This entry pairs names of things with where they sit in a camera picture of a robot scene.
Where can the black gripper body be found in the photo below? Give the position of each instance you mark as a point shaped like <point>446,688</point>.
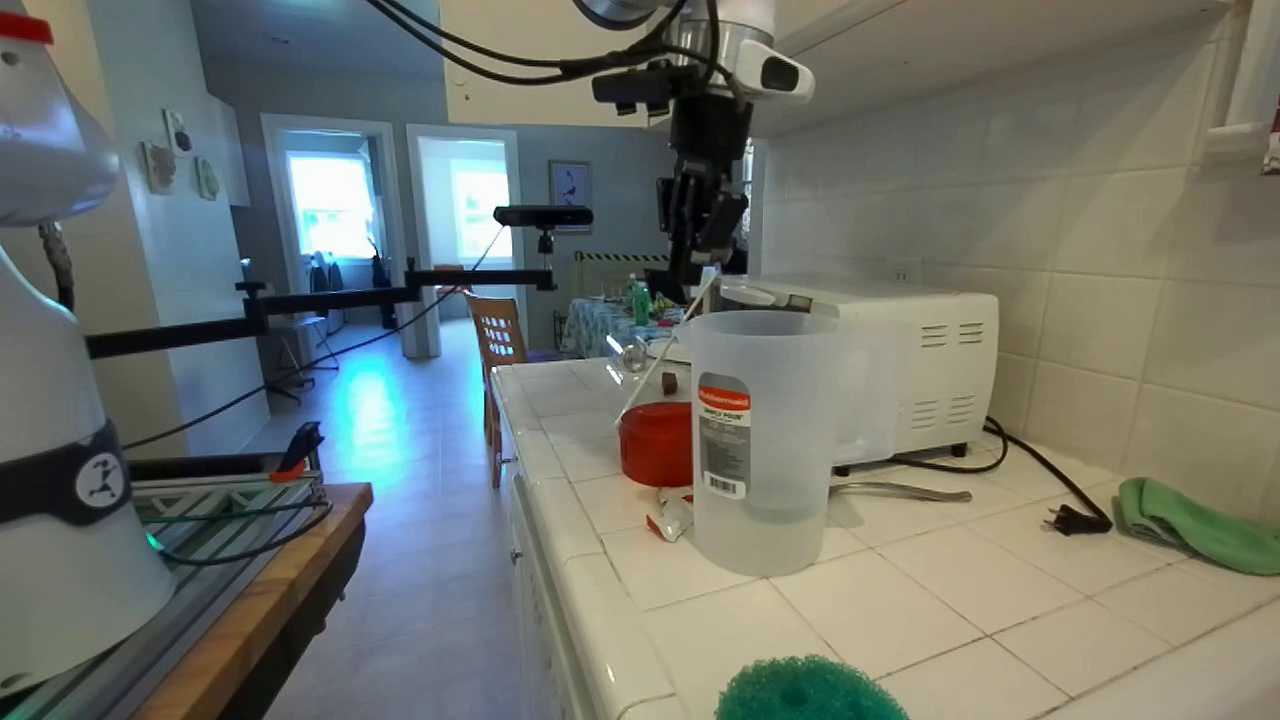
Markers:
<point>708,135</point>

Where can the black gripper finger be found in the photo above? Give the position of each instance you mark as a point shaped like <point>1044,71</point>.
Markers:
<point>721,223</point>
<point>682,235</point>

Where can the red jug lid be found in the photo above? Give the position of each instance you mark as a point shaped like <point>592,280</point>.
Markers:
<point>653,444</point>

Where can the translucent plastic jug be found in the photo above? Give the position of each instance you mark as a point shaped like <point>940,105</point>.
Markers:
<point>772,454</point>

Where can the green bottle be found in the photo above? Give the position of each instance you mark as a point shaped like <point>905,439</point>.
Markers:
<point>639,301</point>

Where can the wooden chair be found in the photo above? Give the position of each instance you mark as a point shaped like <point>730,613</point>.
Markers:
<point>501,332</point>

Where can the white toaster oven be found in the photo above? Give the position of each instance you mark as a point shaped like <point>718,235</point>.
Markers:
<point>920,375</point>

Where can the red white sauce packet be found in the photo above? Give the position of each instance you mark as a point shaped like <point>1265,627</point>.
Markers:
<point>671,516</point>

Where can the red black clamp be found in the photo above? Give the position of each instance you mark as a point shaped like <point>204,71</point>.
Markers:
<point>301,454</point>

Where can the green smiley scrubber sponge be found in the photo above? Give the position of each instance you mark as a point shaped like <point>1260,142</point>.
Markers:
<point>805,688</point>

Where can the wooden table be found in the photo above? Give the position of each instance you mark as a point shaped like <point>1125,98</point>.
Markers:
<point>266,601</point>

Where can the green cloth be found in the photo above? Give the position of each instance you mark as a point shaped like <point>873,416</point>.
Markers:
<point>1200,535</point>

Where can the framed wall picture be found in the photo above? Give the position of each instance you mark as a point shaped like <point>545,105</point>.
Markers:
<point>568,180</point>

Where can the black stereo camera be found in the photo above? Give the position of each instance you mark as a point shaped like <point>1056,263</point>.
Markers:
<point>542,213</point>

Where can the black camera boom stand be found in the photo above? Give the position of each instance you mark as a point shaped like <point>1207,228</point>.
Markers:
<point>323,307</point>

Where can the wall ornaments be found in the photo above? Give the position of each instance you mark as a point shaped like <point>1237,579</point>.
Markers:
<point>166,154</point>

